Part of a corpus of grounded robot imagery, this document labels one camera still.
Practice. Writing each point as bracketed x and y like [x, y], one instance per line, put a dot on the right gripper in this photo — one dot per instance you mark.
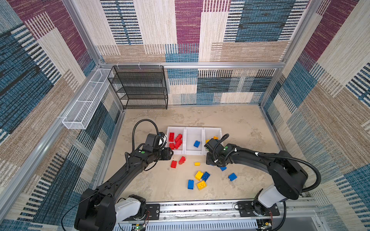
[209, 160]

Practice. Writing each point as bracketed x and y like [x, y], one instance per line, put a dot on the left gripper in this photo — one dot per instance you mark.
[167, 155]

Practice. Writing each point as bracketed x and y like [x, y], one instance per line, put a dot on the long red lego brick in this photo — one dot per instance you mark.
[171, 137]

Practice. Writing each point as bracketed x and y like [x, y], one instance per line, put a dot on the blue lego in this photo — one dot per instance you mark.
[196, 143]

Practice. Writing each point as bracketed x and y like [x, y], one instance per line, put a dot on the long red lego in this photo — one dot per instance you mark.
[178, 144]

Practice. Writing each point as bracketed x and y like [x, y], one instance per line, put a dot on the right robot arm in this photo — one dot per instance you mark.
[288, 176]

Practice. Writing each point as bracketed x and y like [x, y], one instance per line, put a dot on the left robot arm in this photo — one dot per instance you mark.
[100, 209]

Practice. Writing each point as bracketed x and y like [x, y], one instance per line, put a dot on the white right plastic bin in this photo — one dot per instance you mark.
[207, 134]

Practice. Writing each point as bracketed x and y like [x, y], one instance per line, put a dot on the white plastic bin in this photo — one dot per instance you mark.
[207, 134]
[177, 131]
[193, 134]

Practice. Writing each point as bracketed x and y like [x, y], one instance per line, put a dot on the white left plastic bin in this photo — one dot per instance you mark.
[177, 131]

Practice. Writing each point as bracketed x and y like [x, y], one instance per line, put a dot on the blue lego brick bottom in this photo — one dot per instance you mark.
[205, 176]

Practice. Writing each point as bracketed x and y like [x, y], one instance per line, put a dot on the blue lego brick far right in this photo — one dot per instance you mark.
[232, 177]

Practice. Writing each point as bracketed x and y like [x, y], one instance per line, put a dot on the yellow lego brick bottom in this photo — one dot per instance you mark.
[199, 175]

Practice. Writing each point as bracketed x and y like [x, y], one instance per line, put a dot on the red curved lego brick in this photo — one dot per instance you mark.
[182, 160]

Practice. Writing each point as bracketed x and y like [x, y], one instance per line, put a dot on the white middle plastic bin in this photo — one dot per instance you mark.
[193, 134]

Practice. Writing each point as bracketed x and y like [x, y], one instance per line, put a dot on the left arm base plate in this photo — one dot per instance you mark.
[152, 212]

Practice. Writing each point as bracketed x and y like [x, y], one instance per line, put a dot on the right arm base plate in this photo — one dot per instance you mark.
[247, 208]

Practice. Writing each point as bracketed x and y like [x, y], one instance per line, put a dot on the black wire mesh shelf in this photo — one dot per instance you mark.
[140, 87]

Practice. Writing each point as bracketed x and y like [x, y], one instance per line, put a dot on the white wire wall basket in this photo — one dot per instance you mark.
[82, 111]

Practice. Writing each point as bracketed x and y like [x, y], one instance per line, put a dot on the aluminium mounting rail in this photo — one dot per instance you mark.
[220, 215]

